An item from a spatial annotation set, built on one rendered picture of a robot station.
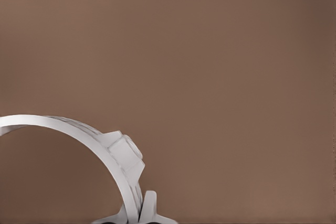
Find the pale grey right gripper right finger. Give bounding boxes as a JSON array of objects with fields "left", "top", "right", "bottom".
[{"left": 139, "top": 190, "right": 180, "bottom": 224}]

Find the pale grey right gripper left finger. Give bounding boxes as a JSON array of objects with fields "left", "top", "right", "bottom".
[{"left": 91, "top": 206, "right": 130, "bottom": 224}]

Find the white drainage pipe clamp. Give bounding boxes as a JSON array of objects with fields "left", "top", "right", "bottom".
[{"left": 0, "top": 114, "right": 146, "bottom": 222}]

